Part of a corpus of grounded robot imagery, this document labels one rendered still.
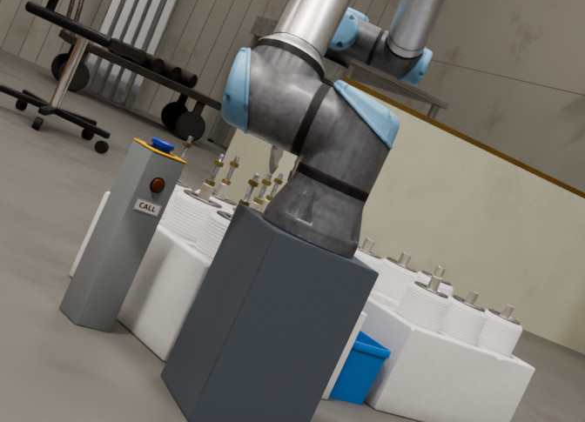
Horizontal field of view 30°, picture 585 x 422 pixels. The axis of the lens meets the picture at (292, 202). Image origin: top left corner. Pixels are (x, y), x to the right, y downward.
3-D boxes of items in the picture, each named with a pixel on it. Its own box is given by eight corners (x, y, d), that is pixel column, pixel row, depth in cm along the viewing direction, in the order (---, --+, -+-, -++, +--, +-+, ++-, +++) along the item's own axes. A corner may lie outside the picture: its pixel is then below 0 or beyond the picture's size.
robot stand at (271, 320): (294, 456, 162) (379, 273, 160) (187, 422, 155) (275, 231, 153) (258, 407, 178) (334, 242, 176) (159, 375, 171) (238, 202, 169)
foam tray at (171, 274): (327, 400, 204) (368, 314, 203) (162, 362, 180) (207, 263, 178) (221, 318, 234) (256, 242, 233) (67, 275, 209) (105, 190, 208)
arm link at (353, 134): (370, 195, 157) (409, 110, 156) (285, 156, 158) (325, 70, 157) (372, 193, 169) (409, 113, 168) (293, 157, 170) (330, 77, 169)
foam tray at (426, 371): (500, 443, 237) (536, 369, 236) (374, 410, 214) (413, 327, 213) (393, 367, 269) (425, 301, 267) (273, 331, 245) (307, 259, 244)
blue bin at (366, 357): (368, 408, 214) (394, 353, 213) (328, 398, 207) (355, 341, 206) (285, 344, 237) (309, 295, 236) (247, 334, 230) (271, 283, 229)
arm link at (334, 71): (352, 70, 218) (316, 53, 216) (342, 91, 218) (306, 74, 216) (342, 68, 225) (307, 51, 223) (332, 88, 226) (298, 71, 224)
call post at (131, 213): (110, 333, 182) (186, 164, 180) (75, 324, 178) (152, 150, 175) (92, 317, 188) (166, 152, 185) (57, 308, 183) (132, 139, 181)
